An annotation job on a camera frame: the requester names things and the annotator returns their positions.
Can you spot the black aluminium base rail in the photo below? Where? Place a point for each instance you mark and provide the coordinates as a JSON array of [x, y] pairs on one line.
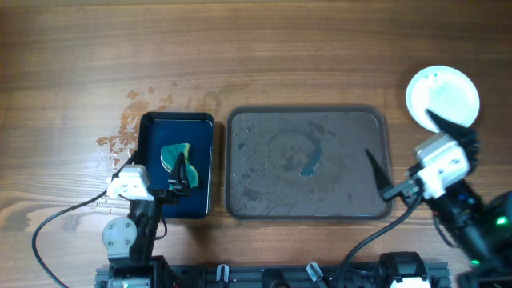
[[365, 274]]

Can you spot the black water tray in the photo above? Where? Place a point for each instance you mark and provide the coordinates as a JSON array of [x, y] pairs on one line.
[[159, 129]]

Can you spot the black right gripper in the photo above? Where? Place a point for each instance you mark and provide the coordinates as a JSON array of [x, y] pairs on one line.
[[468, 137]]

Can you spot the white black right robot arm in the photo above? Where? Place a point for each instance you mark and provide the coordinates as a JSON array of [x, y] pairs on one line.
[[482, 231]]

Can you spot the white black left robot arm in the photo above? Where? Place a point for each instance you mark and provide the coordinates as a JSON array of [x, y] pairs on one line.
[[129, 240]]

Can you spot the dark brown serving tray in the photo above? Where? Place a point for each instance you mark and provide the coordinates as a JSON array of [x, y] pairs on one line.
[[305, 163]]

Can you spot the green yellow sponge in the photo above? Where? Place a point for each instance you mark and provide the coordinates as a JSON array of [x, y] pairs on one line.
[[169, 155]]

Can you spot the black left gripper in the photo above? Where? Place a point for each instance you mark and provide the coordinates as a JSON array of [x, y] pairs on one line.
[[178, 186]]

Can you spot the white plate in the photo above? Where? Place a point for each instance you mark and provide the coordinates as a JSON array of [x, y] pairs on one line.
[[445, 91]]

